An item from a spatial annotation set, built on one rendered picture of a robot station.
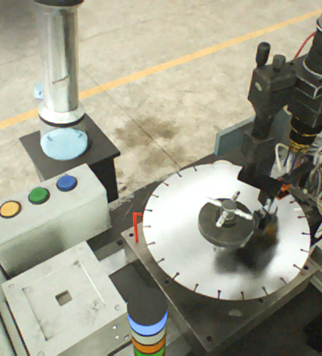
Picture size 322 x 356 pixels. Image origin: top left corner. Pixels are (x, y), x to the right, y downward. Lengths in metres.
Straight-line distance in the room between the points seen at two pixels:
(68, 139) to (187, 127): 1.57
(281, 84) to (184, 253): 0.34
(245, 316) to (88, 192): 0.43
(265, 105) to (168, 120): 1.93
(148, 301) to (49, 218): 0.47
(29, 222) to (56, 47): 0.38
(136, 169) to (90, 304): 1.52
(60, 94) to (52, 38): 0.13
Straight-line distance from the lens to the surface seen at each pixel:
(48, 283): 0.76
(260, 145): 0.67
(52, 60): 0.87
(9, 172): 2.32
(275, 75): 0.59
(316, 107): 0.66
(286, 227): 0.78
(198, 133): 2.41
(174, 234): 0.73
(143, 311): 0.43
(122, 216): 1.01
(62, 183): 0.90
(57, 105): 0.93
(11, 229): 0.86
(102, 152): 1.19
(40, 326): 0.73
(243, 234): 0.73
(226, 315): 0.77
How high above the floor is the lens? 1.55
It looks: 48 degrees down
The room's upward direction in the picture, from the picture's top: straight up
